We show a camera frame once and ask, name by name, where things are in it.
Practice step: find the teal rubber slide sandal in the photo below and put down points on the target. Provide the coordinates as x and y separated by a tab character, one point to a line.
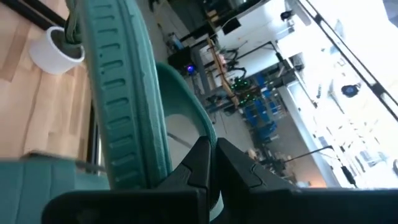
124	93
31	193

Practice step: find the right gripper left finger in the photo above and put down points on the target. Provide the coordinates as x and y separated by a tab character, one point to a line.
140	208

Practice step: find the black aluminium rig frame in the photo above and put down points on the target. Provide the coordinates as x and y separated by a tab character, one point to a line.
34	18

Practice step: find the black frame bar with lights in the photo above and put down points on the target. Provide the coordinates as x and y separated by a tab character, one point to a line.
377	88

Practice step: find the wooden shelf with black frame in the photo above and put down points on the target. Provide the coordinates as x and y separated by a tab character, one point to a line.
93	140

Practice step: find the black round spotlight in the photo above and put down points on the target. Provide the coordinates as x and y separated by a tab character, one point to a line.
349	91

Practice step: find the black device with blue light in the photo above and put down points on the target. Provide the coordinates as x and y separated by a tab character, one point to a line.
182	60

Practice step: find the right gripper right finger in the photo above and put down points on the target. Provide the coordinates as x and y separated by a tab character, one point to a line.
280	208

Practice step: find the green snake plant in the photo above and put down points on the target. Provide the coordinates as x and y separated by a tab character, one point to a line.
73	31

